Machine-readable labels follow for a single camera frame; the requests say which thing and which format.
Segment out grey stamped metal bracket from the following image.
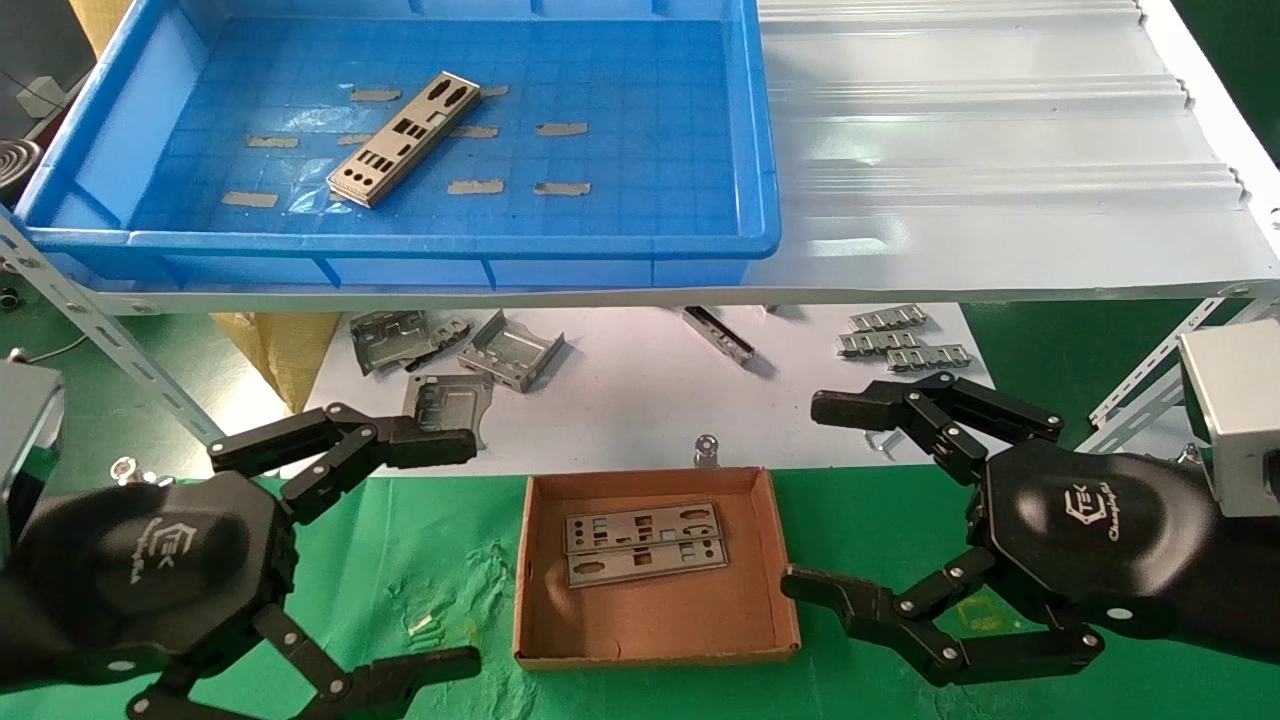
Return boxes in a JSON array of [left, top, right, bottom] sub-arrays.
[[350, 310, 441, 377]]

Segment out clear plastic film scrap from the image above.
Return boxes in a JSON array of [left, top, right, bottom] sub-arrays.
[[285, 158, 346, 216]]

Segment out grey ribbed metal strip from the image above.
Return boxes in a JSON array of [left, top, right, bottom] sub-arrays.
[[848, 303, 929, 333], [886, 343, 976, 373], [838, 330, 923, 357]]

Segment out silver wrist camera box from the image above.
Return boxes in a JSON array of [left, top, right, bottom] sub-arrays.
[[0, 362, 66, 501], [1178, 320, 1280, 519]]

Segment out white lower shelf board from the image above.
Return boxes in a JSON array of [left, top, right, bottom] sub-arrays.
[[280, 305, 996, 479]]

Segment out grey stamped metal plate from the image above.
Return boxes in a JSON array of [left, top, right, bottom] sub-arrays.
[[403, 373, 496, 451]]

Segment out white perforated shelf post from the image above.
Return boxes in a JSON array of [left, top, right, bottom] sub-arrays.
[[1078, 295, 1280, 456], [0, 205, 229, 448]]

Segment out grey U-shaped metal bracket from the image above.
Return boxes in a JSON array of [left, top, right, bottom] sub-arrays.
[[458, 310, 566, 393]]

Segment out green table cloth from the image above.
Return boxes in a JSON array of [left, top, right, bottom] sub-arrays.
[[0, 465, 1280, 720]]

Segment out white metal shelf board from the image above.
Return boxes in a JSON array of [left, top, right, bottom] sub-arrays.
[[75, 0, 1280, 316]]

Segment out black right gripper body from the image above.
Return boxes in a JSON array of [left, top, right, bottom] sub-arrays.
[[965, 440, 1280, 663]]

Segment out long dark metal bar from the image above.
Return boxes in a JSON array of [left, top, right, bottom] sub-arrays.
[[683, 305, 756, 366]]

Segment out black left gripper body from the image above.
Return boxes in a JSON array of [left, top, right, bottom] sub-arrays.
[[0, 470, 297, 693]]

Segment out blue plastic tray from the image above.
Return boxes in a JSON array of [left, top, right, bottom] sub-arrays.
[[12, 0, 783, 293]]

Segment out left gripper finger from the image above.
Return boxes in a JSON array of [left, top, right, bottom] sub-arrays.
[[125, 603, 482, 720], [207, 402, 477, 526]]

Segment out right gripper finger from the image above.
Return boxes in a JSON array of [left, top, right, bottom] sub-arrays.
[[810, 372, 1064, 486], [780, 548, 1106, 688]]

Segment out yellow woven sack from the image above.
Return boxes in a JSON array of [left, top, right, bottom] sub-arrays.
[[210, 312, 343, 416]]

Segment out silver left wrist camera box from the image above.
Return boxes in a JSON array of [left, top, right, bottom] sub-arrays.
[[0, 362, 66, 501]]

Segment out white plug adapter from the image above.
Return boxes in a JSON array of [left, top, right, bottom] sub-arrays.
[[15, 75, 66, 116]]

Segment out open brown cardboard box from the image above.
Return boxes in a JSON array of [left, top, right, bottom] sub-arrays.
[[512, 466, 801, 671]]

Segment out silver metal IO shield plate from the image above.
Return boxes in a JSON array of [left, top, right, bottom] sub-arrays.
[[566, 538, 729, 588], [565, 502, 723, 553], [327, 72, 482, 209]]

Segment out grey spiral coil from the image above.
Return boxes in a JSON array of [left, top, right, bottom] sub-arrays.
[[0, 138, 43, 196]]

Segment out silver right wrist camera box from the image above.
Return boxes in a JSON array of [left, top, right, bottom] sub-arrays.
[[1178, 320, 1280, 519]]

